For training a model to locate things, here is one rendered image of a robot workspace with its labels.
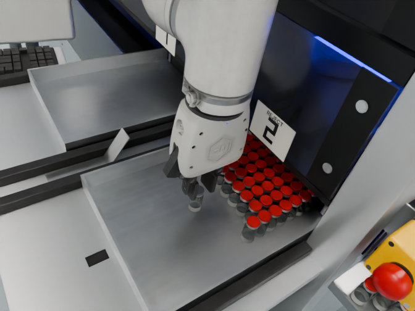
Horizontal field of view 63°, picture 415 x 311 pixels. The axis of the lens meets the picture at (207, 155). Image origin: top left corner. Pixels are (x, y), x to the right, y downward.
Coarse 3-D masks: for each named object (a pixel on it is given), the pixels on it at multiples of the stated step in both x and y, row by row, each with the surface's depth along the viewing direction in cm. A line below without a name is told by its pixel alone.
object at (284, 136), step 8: (256, 112) 53; (264, 112) 52; (272, 112) 50; (256, 120) 54; (264, 120) 52; (280, 120) 49; (256, 128) 54; (264, 128) 53; (272, 128) 51; (280, 128) 50; (288, 128) 48; (272, 136) 52; (280, 136) 50; (288, 136) 49; (272, 144) 52; (280, 144) 51; (288, 144) 49; (280, 152) 51
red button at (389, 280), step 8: (384, 264) 39; (392, 264) 39; (376, 272) 39; (384, 272) 38; (392, 272) 38; (400, 272) 38; (376, 280) 39; (384, 280) 38; (392, 280) 37; (400, 280) 37; (408, 280) 37; (376, 288) 40; (384, 288) 38; (392, 288) 37; (400, 288) 37; (408, 288) 37; (384, 296) 39; (392, 296) 38; (400, 296) 37
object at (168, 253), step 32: (128, 160) 57; (160, 160) 62; (96, 192) 56; (128, 192) 57; (160, 192) 58; (128, 224) 52; (160, 224) 53; (192, 224) 54; (224, 224) 55; (288, 224) 57; (128, 256) 49; (160, 256) 49; (192, 256) 50; (224, 256) 51; (256, 256) 52; (160, 288) 46; (192, 288) 46; (224, 288) 46
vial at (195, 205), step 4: (196, 196) 53; (200, 196) 53; (196, 200) 54; (200, 200) 54; (188, 204) 56; (192, 204) 55; (196, 204) 54; (200, 204) 55; (192, 208) 55; (196, 208) 55; (200, 208) 56
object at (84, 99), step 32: (64, 64) 76; (96, 64) 80; (128, 64) 85; (160, 64) 88; (64, 96) 73; (96, 96) 74; (128, 96) 76; (160, 96) 78; (64, 128) 66; (96, 128) 67; (128, 128) 64
